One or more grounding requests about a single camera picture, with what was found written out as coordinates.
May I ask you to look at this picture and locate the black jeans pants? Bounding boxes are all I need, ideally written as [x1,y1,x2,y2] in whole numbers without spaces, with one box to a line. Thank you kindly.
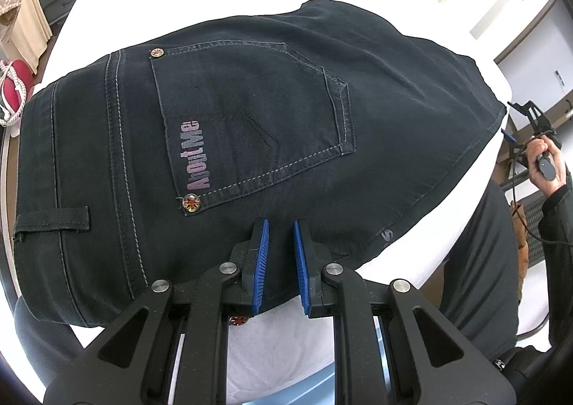
[15,0,506,327]

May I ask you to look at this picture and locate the black sleeve forearm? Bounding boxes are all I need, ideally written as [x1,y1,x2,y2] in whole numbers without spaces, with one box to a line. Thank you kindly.
[536,182,573,299]

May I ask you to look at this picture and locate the person right hand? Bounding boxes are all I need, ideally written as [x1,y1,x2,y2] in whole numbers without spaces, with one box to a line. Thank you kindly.
[525,135,567,197]

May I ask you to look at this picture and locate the white wardrobe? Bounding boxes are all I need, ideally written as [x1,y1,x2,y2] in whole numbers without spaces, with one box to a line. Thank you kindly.
[447,0,573,129]

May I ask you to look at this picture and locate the red and white slippers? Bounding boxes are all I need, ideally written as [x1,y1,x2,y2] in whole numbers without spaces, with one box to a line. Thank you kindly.
[1,60,33,129]

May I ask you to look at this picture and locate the beige curtain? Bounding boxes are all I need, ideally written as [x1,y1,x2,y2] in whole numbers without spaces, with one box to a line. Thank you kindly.
[1,0,52,74]

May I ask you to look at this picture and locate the black cable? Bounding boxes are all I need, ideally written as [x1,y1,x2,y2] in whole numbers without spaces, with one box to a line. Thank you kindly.
[507,149,573,249]

